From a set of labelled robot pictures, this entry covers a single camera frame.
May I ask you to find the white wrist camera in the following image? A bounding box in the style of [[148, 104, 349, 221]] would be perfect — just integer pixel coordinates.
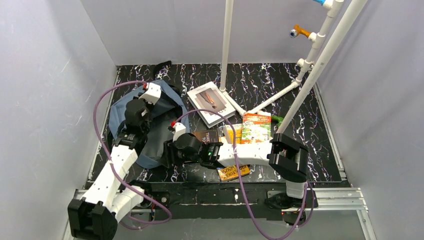
[[138, 83, 162, 105], [168, 121, 186, 142]]

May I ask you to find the light blue student backpack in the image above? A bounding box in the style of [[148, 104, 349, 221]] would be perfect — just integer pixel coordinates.
[[108, 60, 187, 169]]

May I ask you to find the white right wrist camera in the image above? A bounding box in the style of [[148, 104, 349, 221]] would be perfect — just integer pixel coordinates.
[[168, 121, 186, 142]]

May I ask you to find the orange storey treehouse book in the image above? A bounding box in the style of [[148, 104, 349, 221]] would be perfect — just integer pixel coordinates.
[[241, 113, 272, 144]]

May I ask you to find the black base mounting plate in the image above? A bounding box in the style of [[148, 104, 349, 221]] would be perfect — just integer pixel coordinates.
[[112, 180, 352, 222]]

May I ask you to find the orange blue pipe valve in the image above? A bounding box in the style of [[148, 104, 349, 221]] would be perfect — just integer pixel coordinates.
[[289, 24, 311, 38]]

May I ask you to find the colourful blue storey book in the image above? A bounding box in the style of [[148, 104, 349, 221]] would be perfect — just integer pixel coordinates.
[[216, 165, 250, 181]]

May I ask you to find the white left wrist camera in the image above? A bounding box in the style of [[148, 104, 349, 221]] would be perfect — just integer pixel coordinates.
[[138, 83, 162, 105]]

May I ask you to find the white style magazine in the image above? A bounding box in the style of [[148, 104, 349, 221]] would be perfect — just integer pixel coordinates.
[[187, 81, 236, 129]]

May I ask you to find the dark three days book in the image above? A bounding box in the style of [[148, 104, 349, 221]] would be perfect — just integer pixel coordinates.
[[192, 129, 220, 144]]

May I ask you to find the beige paperback book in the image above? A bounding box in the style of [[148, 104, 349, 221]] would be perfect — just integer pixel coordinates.
[[223, 123, 243, 144]]

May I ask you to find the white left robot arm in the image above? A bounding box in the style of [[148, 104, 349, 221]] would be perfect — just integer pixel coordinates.
[[67, 98, 151, 240]]

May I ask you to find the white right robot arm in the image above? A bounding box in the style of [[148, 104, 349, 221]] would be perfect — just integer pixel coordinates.
[[159, 133, 309, 199]]

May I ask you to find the white pvc pipe frame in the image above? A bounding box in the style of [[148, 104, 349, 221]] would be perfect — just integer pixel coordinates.
[[219, 0, 369, 135]]

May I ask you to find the aluminium rail frame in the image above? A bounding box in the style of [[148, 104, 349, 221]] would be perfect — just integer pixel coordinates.
[[62, 187, 379, 240]]

